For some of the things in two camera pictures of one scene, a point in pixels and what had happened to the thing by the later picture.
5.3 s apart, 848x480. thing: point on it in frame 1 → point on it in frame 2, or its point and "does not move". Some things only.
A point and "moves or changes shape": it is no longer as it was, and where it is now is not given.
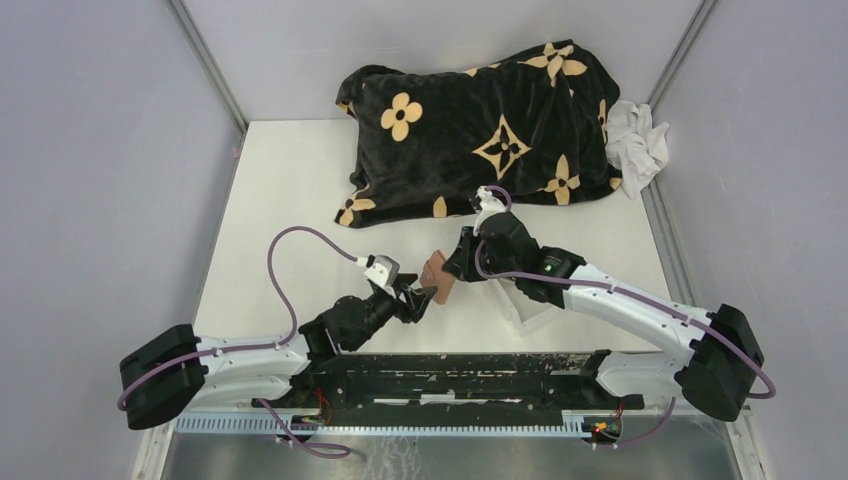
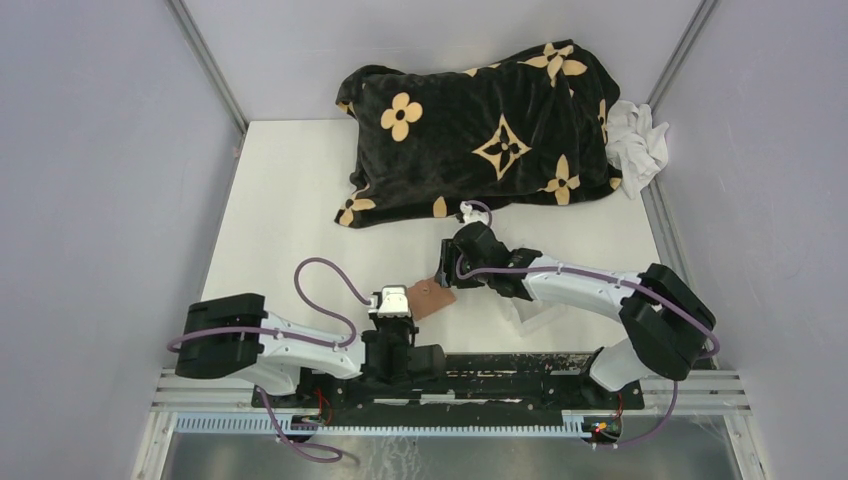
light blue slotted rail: [280, 424] does not move
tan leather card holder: [433, 276] moves or changes shape
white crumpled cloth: [635, 144] does not move
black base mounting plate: [355, 384] does not move
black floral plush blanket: [528, 128] does not move
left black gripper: [407, 314] → [376, 320]
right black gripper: [460, 263] → [444, 273]
